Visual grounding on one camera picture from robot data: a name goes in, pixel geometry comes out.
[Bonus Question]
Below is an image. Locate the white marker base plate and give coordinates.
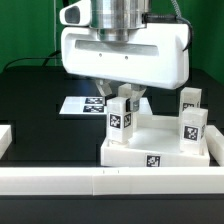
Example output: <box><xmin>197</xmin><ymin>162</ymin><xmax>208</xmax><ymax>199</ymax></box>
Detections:
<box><xmin>59</xmin><ymin>96</ymin><xmax>154</xmax><ymax>117</ymax></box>

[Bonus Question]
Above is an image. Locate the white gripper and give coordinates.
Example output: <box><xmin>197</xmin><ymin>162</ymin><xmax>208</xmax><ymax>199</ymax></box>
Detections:
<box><xmin>61</xmin><ymin>23</ymin><xmax>189</xmax><ymax>112</ymax></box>

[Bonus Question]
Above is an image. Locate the white square tabletop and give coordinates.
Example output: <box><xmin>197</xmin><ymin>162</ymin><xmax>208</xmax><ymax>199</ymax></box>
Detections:
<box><xmin>101</xmin><ymin>114</ymin><xmax>210</xmax><ymax>167</ymax></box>

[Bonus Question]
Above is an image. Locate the black cable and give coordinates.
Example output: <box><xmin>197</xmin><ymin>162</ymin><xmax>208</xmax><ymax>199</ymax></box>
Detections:
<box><xmin>2</xmin><ymin>49</ymin><xmax>63</xmax><ymax>73</ymax></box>

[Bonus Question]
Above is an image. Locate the white U-shaped obstacle fence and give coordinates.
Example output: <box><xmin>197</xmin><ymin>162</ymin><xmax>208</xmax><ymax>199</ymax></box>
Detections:
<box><xmin>0</xmin><ymin>124</ymin><xmax>224</xmax><ymax>196</ymax></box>

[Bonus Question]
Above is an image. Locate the grey braided cable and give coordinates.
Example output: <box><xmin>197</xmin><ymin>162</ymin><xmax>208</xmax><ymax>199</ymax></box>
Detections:
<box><xmin>143</xmin><ymin>0</ymin><xmax>194</xmax><ymax>53</ymax></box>

